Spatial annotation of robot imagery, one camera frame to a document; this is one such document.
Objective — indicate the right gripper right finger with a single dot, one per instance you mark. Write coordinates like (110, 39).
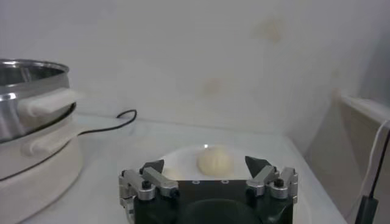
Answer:
(262, 179)

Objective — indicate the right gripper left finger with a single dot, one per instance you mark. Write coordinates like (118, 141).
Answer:
(158, 179)

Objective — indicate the white steamed baozi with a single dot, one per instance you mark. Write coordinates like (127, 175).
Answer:
(214, 162)

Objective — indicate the stainless steel steamer pot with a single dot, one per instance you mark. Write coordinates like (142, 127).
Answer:
(9, 118)

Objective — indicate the white round plate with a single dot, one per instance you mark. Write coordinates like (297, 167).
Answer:
(182, 165)

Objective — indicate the cream electric cooker base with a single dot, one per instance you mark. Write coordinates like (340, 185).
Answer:
(36, 188)

